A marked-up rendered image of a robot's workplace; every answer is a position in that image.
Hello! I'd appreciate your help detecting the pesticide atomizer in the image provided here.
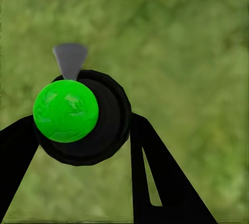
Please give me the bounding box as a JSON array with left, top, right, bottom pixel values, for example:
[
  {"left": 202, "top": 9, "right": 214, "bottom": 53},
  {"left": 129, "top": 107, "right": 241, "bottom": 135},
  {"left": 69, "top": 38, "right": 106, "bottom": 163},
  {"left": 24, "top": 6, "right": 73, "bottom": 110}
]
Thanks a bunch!
[{"left": 33, "top": 43, "right": 133, "bottom": 166}]

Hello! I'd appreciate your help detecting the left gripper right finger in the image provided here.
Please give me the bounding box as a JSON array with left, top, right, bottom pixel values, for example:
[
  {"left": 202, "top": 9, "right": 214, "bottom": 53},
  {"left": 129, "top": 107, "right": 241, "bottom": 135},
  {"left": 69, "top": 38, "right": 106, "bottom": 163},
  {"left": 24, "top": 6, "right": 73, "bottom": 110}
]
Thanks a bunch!
[{"left": 127, "top": 113, "right": 218, "bottom": 224}]

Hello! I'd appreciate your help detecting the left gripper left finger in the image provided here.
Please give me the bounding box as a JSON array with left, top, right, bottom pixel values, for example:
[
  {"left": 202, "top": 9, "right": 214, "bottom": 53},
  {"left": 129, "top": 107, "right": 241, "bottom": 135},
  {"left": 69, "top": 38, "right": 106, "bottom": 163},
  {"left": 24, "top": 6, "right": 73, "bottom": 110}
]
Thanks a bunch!
[{"left": 0, "top": 115, "right": 39, "bottom": 224}]

